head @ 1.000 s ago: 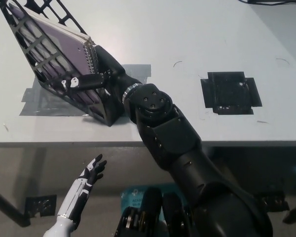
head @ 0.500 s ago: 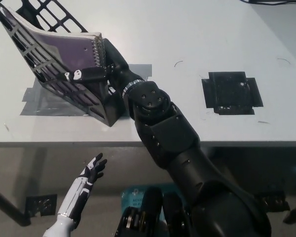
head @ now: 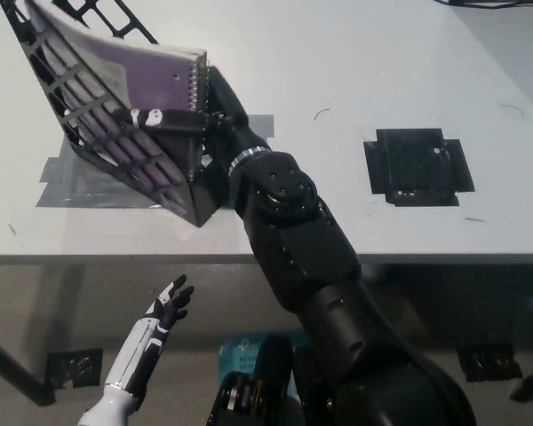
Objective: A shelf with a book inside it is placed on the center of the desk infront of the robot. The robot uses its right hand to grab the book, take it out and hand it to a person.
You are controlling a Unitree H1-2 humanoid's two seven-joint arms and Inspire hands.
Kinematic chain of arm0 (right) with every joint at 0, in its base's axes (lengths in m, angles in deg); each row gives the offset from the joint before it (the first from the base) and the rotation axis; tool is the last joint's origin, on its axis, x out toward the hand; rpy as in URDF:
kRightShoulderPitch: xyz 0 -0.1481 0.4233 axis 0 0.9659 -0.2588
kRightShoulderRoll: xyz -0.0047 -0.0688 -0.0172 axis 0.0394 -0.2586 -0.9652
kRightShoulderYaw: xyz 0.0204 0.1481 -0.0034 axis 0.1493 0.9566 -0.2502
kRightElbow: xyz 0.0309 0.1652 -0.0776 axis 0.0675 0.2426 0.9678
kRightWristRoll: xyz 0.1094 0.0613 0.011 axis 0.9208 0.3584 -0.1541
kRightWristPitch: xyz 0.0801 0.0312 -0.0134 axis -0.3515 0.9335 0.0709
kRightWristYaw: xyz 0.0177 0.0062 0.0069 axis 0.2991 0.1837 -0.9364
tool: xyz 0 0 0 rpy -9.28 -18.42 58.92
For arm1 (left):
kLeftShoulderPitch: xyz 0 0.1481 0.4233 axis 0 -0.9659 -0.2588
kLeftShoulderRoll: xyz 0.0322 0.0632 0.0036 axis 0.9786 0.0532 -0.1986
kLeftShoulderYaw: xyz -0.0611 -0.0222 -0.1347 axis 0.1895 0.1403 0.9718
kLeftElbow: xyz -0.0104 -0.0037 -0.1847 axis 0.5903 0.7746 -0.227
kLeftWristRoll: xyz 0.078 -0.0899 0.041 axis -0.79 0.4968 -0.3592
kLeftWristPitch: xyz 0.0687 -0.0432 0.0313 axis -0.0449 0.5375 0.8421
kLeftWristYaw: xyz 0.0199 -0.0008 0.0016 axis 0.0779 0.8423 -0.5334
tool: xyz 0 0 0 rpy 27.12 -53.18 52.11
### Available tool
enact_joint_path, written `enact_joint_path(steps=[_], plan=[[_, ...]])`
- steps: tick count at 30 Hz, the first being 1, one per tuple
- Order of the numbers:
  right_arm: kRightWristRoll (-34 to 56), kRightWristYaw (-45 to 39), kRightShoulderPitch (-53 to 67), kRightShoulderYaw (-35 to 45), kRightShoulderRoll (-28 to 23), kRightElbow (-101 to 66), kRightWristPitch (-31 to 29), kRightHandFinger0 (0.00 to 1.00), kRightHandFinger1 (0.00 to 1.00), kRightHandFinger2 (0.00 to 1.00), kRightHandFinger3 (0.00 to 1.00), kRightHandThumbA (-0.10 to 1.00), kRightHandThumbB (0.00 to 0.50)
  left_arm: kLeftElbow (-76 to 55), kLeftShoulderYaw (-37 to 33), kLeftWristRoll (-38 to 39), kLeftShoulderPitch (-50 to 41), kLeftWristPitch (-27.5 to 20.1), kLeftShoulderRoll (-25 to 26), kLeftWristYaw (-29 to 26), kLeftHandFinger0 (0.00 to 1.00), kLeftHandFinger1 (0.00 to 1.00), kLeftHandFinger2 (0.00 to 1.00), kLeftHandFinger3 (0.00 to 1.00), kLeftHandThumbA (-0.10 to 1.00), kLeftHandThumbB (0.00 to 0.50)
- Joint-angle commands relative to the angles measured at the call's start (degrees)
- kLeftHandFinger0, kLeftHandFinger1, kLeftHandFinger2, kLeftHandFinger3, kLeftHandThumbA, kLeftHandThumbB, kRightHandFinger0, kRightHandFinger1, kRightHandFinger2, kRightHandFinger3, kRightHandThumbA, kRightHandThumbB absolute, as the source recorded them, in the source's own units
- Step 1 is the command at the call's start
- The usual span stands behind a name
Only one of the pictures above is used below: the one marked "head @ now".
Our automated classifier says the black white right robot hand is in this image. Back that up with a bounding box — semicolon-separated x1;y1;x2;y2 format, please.
126;65;268;169

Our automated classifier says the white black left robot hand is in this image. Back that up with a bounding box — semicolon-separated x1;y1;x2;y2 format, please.
104;273;195;401

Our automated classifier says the purple spiral notebook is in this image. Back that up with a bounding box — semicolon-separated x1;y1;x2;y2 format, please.
24;0;211;221

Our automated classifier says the black lattice plastic magazine shelf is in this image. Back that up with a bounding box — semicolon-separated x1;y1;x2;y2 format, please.
0;0;230;230

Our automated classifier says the black teal robot torso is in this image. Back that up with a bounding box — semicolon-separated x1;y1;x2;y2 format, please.
208;330;338;426

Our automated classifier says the black metal table leg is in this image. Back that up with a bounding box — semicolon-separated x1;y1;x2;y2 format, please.
0;330;57;407

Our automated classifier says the grey tape patch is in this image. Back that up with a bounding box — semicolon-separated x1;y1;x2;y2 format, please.
35;114;276;209

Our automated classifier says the black tape square patch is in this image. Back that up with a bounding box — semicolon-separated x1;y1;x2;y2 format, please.
362;128;476;209

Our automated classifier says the black cable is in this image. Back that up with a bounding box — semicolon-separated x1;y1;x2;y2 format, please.
448;0;533;8

